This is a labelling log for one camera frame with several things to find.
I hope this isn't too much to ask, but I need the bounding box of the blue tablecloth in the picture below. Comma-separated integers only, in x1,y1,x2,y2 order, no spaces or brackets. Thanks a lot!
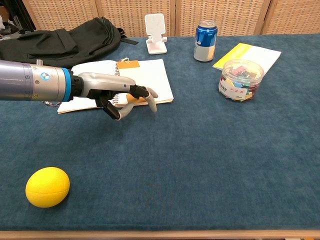
0,33,320,231

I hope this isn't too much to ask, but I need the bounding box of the clear jar of coloured clips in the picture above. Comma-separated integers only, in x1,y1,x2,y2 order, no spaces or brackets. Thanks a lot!
218,59,265,102

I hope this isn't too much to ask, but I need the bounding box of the yellow and white book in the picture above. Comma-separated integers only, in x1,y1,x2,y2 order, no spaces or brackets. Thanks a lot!
212,42,282,76

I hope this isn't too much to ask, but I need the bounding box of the yellow foam ball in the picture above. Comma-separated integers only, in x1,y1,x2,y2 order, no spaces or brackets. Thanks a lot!
25,166,71,209

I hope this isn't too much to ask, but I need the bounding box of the white spiral notebook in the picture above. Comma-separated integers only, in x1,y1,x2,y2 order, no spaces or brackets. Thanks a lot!
57,58,174,115

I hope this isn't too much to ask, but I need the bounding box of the yellow brown paper card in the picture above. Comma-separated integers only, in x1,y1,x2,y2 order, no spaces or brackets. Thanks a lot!
117,59,148,104

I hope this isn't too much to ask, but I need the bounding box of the black backpack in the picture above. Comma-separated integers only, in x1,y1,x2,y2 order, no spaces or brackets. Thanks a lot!
0,16,139,66

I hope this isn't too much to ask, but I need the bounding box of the wicker folding screen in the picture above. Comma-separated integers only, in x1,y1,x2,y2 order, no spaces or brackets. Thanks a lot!
21,0,320,38

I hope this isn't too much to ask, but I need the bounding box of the white phone stand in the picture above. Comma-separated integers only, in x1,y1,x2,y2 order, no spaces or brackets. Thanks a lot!
144,13,168,55

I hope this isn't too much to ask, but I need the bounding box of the blue and white soda can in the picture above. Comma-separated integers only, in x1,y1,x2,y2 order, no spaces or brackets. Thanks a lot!
193,20,218,63

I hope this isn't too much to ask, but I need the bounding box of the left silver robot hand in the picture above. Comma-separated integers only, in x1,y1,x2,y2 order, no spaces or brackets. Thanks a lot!
71,72,159,121

